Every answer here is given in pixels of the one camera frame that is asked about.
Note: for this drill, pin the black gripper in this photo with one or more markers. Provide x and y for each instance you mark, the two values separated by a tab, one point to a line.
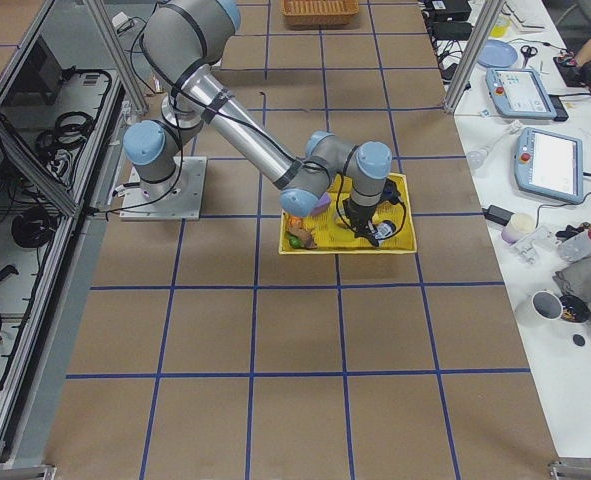
360	219

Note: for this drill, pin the white purple jar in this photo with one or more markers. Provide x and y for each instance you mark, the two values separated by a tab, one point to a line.
519	225

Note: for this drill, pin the black power adapter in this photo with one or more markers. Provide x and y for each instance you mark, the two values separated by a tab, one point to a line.
497	215

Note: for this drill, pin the orange toy carrot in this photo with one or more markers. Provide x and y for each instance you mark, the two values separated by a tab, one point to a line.
296	221

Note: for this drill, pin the black round lid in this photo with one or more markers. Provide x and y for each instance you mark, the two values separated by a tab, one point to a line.
578	340

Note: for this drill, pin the blue plate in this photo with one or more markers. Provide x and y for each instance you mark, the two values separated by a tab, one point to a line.
497	54

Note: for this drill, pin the yellow woven basket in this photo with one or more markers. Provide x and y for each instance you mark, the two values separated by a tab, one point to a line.
333	237

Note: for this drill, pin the white plastic bracket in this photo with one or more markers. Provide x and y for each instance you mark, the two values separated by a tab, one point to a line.
527	248

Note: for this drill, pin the yellow cup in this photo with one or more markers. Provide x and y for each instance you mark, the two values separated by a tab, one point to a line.
501	25

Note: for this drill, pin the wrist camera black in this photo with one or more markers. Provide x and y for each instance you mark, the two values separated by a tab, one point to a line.
391	193

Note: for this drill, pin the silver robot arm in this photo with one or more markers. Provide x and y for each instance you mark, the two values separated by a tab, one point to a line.
181	41

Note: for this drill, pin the brown toy horse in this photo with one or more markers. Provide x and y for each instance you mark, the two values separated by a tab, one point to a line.
305	237

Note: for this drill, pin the upper blue teach pendant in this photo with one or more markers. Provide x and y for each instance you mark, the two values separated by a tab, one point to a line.
520	94

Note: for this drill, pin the lower blue teach pendant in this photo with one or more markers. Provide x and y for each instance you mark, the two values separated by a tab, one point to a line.
550	165

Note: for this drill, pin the aluminium frame post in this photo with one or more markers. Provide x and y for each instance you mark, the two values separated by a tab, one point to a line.
484	23

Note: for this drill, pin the small black labelled can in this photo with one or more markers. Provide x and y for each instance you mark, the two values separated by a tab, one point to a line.
384	231

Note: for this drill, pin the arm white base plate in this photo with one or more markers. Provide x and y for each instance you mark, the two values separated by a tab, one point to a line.
178	198

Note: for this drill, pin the green toy leaf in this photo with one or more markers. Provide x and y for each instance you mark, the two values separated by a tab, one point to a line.
295	242

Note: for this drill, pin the purple foam cube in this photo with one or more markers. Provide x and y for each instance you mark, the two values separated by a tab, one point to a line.
322	205

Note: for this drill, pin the black scissors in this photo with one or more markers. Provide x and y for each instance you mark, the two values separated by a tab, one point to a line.
527	52

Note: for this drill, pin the blue teach pendant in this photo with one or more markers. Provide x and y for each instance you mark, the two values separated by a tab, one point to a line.
550	165
520	94

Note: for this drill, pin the black bowl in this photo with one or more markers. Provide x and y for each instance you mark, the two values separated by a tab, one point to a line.
574	310

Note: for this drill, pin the brown wicker basket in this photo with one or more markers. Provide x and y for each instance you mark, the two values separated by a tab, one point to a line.
315	13

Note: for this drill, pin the white mug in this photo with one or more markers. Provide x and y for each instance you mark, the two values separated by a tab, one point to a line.
538	309

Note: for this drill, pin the light bulb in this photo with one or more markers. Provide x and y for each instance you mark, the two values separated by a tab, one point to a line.
477	157

